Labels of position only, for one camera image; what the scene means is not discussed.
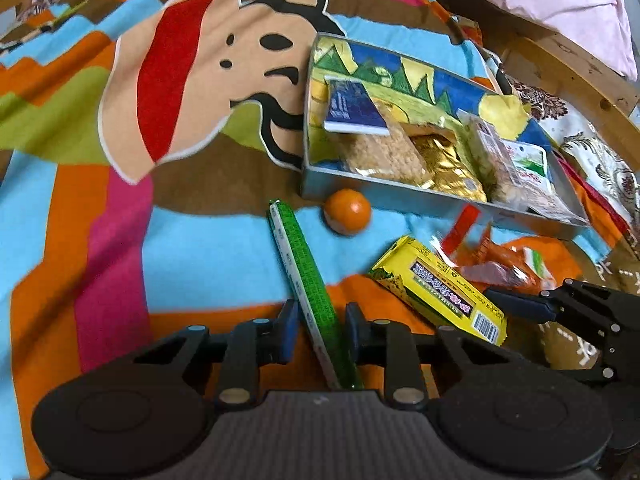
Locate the metal tray with painted bottom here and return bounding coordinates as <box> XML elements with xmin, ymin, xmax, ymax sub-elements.
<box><xmin>300</xmin><ymin>32</ymin><xmax>592</xmax><ymax>242</ymax></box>

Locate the gold foil snack packet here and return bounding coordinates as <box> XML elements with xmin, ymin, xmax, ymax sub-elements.
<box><xmin>414</xmin><ymin>132</ymin><xmax>489</xmax><ymax>204</ymax></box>

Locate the clear rice cracker packet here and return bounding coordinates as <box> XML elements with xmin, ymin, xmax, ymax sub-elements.
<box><xmin>339</xmin><ymin>120</ymin><xmax>436</xmax><ymax>187</ymax></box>

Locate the white and green snack packet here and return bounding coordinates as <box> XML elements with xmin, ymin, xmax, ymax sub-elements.
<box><xmin>504</xmin><ymin>140</ymin><xmax>562</xmax><ymax>212</ymax></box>

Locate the red and clear snack packet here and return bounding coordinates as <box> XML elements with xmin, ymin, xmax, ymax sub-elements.
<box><xmin>434</xmin><ymin>205</ymin><xmax>557</xmax><ymax>292</ymax></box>

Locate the cartoon printed blanket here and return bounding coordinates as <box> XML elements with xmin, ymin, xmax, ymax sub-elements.
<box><xmin>0</xmin><ymin>0</ymin><xmax>640</xmax><ymax>478</ymax></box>

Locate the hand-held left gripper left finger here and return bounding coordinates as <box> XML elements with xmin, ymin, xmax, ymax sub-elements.
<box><xmin>132</xmin><ymin>299</ymin><xmax>300</xmax><ymax>408</ymax></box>

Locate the long green snack packet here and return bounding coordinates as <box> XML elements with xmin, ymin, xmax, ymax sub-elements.
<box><xmin>268</xmin><ymin>200</ymin><xmax>364</xmax><ymax>391</ymax></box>

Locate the clear biscuit packet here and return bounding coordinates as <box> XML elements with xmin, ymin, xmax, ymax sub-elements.
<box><xmin>459</xmin><ymin>111</ymin><xmax>532</xmax><ymax>207</ymax></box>

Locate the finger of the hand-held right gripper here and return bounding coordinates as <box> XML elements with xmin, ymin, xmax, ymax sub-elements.
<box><xmin>482</xmin><ymin>280</ymin><xmax>640</xmax><ymax>386</ymax></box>

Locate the wooden bed frame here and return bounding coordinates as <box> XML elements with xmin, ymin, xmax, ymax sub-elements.
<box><xmin>475</xmin><ymin>17</ymin><xmax>640</xmax><ymax>131</ymax></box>

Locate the orange fruit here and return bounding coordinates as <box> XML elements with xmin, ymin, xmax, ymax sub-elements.
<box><xmin>323</xmin><ymin>188</ymin><xmax>372</xmax><ymax>236</ymax></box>

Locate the floral patterned cloth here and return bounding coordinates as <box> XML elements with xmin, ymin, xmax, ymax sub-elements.
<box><xmin>500</xmin><ymin>75</ymin><xmax>640</xmax><ymax>261</ymax></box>

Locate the yellow snack box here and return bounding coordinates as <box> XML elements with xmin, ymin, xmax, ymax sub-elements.
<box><xmin>367</xmin><ymin>236</ymin><xmax>508</xmax><ymax>347</ymax></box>

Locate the dark blue snack packet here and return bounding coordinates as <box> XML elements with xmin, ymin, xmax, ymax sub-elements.
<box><xmin>323</xmin><ymin>76</ymin><xmax>391</xmax><ymax>137</ymax></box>

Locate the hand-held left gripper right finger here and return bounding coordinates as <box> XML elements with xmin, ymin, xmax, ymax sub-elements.
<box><xmin>345</xmin><ymin>302</ymin><xmax>511</xmax><ymax>407</ymax></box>

